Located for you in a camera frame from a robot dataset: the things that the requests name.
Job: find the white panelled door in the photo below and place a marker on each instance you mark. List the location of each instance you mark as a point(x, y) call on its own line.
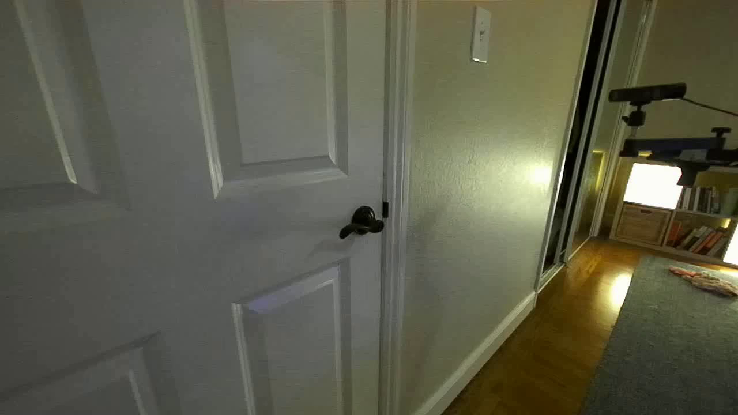
point(152, 268)

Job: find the white baseboard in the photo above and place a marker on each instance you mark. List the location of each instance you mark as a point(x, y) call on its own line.
point(480, 352)

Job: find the wicker storage basket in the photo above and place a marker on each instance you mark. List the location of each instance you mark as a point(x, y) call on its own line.
point(638, 223)

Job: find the wooden bookshelf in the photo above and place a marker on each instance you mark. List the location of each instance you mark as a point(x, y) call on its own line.
point(694, 222)

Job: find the row of colourful books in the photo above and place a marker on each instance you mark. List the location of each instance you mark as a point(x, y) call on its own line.
point(696, 236)

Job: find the grey floor rug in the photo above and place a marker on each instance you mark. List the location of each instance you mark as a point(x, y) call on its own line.
point(670, 352)

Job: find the pink patterned cloth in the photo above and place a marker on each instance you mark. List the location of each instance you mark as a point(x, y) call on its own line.
point(705, 279)

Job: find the white door frame trim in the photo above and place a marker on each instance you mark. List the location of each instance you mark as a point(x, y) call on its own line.
point(396, 152)

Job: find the white light switch plate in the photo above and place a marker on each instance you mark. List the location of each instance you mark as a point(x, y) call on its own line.
point(480, 35)

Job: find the dark closet door frame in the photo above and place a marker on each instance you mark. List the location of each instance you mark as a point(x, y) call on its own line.
point(583, 116)

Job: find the black camera bar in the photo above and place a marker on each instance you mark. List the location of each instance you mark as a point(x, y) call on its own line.
point(645, 93)

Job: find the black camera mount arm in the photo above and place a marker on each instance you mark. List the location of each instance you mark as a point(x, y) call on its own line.
point(675, 145)

